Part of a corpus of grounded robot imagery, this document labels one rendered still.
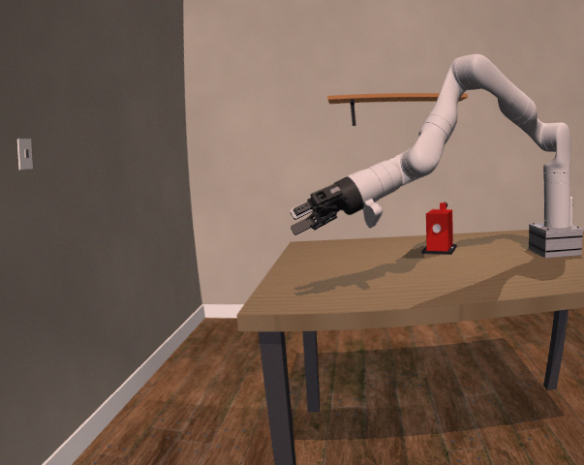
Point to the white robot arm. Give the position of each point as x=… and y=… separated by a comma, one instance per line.
x=468, y=73

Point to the red box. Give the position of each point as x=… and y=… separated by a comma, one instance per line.
x=436, y=231

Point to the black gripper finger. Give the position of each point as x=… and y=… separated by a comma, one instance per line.
x=316, y=203
x=309, y=222

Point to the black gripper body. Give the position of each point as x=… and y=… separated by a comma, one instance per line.
x=350, y=202

